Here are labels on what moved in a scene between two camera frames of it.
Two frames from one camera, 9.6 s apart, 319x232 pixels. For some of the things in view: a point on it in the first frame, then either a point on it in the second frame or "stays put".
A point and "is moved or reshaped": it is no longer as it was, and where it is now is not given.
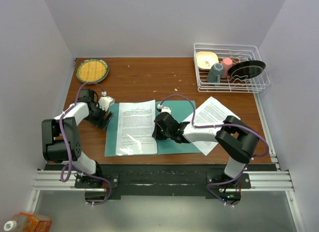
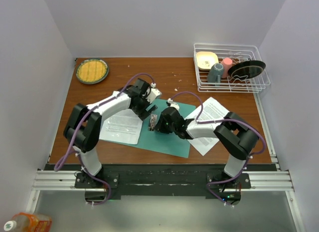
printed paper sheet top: [135, 124] is moved or reshaped
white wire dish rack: [230, 68] stays put
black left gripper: [100, 122] to [140, 114]
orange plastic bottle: [29, 222] stays put
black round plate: [246, 69] stays put
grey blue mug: [215, 73] stays put
